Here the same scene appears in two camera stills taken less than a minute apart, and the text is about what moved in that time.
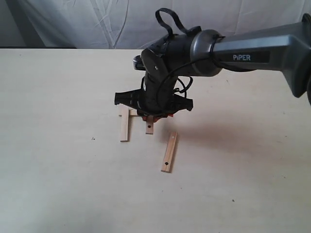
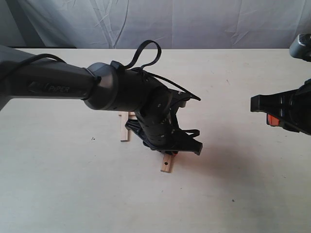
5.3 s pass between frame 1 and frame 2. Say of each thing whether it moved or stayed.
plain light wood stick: stayed
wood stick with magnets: stayed
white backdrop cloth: stayed
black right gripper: moved
